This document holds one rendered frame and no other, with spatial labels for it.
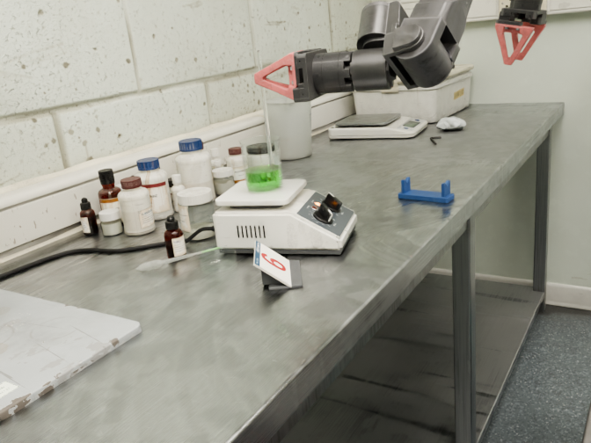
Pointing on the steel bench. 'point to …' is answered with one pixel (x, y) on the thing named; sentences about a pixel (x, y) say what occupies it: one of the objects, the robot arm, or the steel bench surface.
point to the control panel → (331, 217)
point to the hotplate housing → (277, 228)
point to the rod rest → (426, 192)
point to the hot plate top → (235, 196)
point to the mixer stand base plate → (50, 345)
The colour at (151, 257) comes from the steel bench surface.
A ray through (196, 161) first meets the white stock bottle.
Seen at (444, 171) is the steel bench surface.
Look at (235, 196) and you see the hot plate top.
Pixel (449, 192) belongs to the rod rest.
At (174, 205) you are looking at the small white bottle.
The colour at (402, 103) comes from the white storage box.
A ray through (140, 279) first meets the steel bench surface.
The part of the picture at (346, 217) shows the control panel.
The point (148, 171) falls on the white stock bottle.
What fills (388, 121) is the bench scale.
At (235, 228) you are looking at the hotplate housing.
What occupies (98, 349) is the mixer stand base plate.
